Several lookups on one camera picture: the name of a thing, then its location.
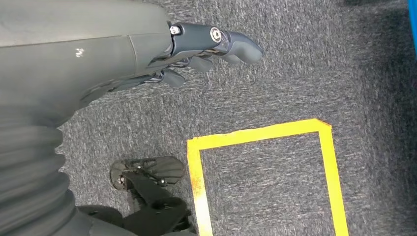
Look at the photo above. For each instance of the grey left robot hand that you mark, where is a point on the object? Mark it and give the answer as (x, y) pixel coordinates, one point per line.
(81, 49)

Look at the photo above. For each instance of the blue metal shelf rack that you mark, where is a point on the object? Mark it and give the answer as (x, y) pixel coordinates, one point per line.
(413, 19)

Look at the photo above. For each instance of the yellow floor tape square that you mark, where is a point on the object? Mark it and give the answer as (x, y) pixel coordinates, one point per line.
(254, 135)

